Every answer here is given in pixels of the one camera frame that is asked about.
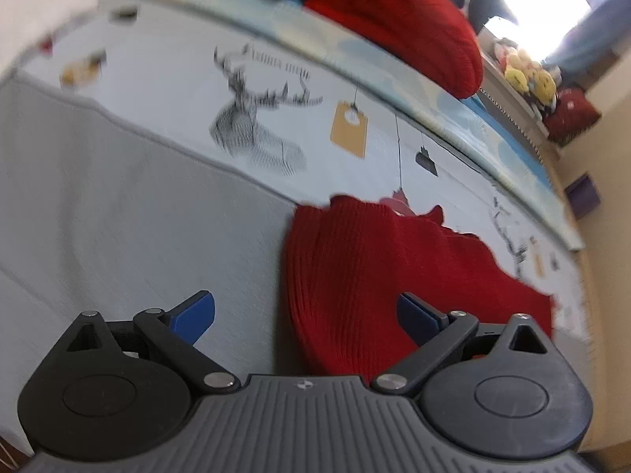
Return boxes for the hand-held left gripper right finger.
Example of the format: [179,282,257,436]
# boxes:
[371,292,549,398]

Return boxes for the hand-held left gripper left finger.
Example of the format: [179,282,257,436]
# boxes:
[64,291,241,395]

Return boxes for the small red knit garment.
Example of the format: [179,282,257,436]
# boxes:
[282,194,556,381]

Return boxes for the grey blanket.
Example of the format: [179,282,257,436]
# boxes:
[0,78,317,456]

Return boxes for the light blue bed sheet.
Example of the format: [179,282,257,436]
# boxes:
[99,0,586,253]

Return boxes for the purple box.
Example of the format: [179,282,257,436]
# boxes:
[564,174,603,221]

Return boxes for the white deer print sheet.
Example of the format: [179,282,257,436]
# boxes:
[0,0,592,348]

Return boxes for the red bag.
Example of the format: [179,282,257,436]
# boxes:
[541,86,603,147]

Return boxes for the yellow plush toys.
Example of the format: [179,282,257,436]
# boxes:
[495,38,561,115]

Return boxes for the large red knit sweater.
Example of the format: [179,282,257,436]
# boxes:
[302,0,485,100]

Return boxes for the blue curtain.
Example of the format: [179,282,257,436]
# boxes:
[546,0,631,76]

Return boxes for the bright window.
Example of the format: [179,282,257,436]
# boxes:
[482,0,623,61]

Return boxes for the white cloth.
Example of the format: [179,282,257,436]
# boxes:
[0,0,100,80]

